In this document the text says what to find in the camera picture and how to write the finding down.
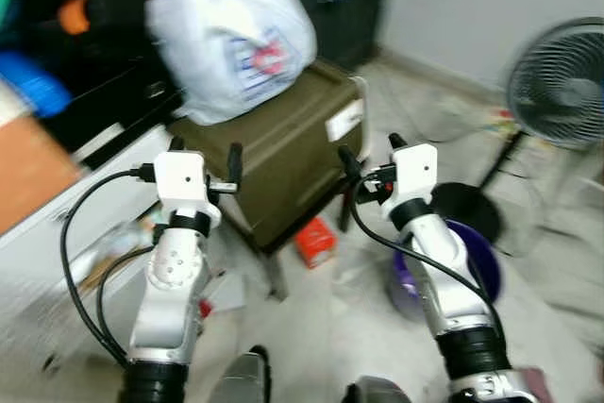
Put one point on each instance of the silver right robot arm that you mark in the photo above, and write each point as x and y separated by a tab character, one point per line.
444	280

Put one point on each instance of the brown plastic storage box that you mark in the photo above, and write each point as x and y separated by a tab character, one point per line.
283	158

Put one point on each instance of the red small carton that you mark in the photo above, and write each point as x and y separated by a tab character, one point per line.
316	243

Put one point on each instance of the black drawer chest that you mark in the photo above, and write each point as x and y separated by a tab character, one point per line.
104	101

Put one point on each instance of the white printed plastic bag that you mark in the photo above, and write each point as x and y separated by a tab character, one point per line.
217	44

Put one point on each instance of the purple plastic basin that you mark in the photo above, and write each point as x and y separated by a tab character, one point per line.
477	261

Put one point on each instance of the blue plastic container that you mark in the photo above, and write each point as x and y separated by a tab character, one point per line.
33	82

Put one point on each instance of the orange round object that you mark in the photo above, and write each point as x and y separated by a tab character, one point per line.
74	14

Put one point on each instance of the black standing fan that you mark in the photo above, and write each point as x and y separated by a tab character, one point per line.
557	82

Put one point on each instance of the grey robot left leg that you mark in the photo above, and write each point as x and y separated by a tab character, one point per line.
241	379

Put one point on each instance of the grey robot leg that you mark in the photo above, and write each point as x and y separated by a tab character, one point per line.
241	379
377	392

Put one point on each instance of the grey robot right leg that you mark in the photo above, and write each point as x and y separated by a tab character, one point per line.
377	392

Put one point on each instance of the mauve cloth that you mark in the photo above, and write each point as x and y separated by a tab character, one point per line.
536	386

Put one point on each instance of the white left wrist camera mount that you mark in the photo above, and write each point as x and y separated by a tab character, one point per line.
181	176

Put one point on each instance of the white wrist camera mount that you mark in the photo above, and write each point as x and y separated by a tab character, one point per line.
415	175
181	176

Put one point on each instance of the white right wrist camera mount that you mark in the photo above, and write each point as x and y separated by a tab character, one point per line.
415	175

